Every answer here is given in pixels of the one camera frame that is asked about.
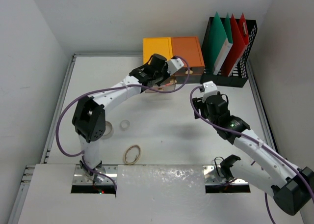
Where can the metal base plate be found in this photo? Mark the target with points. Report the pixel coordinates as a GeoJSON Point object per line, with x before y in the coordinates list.
{"type": "Point", "coordinates": [214, 177]}
{"type": "Point", "coordinates": [82, 178]}

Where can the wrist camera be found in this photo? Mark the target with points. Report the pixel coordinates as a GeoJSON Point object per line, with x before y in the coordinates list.
{"type": "Point", "coordinates": [174, 65]}
{"type": "Point", "coordinates": [208, 89]}

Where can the beige masking tape roll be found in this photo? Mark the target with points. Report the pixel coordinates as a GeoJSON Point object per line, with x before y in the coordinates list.
{"type": "Point", "coordinates": [132, 155]}

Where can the red clip file folder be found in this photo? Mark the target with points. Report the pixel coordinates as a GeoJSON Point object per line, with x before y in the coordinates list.
{"type": "Point", "coordinates": [240, 37]}

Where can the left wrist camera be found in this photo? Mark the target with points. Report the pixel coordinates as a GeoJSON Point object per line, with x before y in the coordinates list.
{"type": "Point", "coordinates": [174, 65]}

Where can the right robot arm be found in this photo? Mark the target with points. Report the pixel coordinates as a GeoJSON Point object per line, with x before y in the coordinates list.
{"type": "Point", "coordinates": [290, 186]}

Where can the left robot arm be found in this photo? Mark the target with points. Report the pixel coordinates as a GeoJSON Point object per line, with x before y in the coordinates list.
{"type": "Point", "coordinates": [91, 111]}

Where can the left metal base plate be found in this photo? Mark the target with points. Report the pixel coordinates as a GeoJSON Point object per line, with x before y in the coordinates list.
{"type": "Point", "coordinates": [82, 178]}

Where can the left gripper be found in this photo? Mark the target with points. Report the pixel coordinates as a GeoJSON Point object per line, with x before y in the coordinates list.
{"type": "Point", "coordinates": [166, 73]}

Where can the white front cover board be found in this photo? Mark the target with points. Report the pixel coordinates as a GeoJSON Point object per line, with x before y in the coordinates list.
{"type": "Point", "coordinates": [145, 195]}

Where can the black mesh file organizer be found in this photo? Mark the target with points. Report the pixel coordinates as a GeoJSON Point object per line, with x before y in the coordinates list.
{"type": "Point", "coordinates": [239, 76]}

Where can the yellow drawer box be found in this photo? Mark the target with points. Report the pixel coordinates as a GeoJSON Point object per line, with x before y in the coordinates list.
{"type": "Point", "coordinates": [160, 45]}

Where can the small clear tape roll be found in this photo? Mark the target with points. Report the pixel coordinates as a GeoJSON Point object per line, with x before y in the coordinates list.
{"type": "Point", "coordinates": [124, 125]}

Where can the transparent yellow drawer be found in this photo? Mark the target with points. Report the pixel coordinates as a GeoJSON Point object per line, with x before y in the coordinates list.
{"type": "Point", "coordinates": [171, 80]}

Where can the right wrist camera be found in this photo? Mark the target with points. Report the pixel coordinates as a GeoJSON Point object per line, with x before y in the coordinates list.
{"type": "Point", "coordinates": [208, 89]}

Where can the dark bottom drawer box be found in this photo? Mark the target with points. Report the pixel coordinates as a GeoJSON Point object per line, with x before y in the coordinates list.
{"type": "Point", "coordinates": [180, 79]}

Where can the green clip file folder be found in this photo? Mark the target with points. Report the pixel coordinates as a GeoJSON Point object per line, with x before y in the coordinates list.
{"type": "Point", "coordinates": [217, 43]}

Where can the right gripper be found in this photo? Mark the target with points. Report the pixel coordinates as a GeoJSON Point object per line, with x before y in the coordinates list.
{"type": "Point", "coordinates": [197, 102]}

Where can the large clear tape roll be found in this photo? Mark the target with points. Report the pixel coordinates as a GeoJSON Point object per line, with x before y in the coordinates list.
{"type": "Point", "coordinates": [108, 130]}

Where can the orange drawer box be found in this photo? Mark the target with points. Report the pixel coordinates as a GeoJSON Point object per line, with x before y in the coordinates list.
{"type": "Point", "coordinates": [189, 48]}

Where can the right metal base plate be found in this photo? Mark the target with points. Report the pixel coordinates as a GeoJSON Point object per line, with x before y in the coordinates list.
{"type": "Point", "coordinates": [214, 177]}

